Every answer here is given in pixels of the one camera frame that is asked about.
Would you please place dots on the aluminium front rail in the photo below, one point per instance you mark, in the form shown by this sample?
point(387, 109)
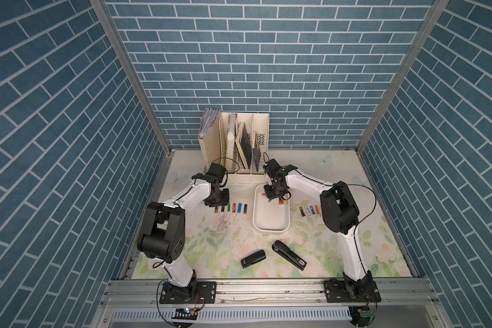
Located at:
point(407, 291)

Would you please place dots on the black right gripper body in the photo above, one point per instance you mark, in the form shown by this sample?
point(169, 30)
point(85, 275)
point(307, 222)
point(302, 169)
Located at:
point(272, 193)

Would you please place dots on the black framed tablet board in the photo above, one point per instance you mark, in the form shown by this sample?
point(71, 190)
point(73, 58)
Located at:
point(243, 145)

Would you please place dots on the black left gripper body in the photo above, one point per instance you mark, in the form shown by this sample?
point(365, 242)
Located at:
point(221, 197)

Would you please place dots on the beige file organizer rack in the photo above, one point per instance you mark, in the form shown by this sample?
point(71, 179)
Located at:
point(218, 146)

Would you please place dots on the white plastic storage tray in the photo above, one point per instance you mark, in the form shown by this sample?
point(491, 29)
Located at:
point(269, 216)

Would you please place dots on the white ribbed cable duct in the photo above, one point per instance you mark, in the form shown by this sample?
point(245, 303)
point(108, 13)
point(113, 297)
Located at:
point(235, 315)

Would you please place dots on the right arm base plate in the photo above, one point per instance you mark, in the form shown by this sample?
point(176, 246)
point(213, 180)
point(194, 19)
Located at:
point(348, 291)

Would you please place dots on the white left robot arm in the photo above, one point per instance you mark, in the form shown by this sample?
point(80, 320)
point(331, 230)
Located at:
point(162, 232)

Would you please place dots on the large black stapler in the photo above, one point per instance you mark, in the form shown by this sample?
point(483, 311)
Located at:
point(285, 252)

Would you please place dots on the purple paper stack folder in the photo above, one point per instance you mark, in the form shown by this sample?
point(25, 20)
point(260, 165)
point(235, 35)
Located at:
point(208, 118)

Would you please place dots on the dark small notebook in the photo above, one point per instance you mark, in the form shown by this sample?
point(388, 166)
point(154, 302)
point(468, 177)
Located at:
point(256, 151)

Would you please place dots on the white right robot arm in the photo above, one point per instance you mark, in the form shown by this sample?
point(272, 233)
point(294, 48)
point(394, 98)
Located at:
point(339, 211)

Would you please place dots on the small black stapler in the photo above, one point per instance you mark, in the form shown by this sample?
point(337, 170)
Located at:
point(253, 259)

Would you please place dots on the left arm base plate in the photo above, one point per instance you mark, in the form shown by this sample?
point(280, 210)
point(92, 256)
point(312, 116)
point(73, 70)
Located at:
point(199, 291)

